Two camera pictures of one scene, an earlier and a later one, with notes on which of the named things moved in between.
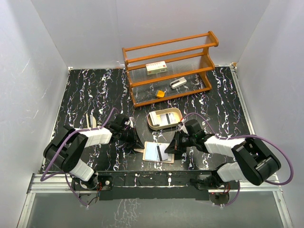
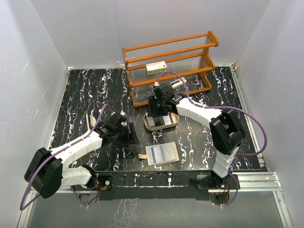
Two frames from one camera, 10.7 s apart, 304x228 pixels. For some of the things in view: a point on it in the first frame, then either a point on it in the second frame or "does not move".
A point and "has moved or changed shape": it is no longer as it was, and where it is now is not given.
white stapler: x=178 y=82 does not move
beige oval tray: x=164 y=118 has moved or changed shape
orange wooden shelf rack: x=167 y=70 does not move
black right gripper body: x=182 y=141 -> x=156 y=107
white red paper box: x=156 y=68 does not move
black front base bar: x=193 y=185 does not move
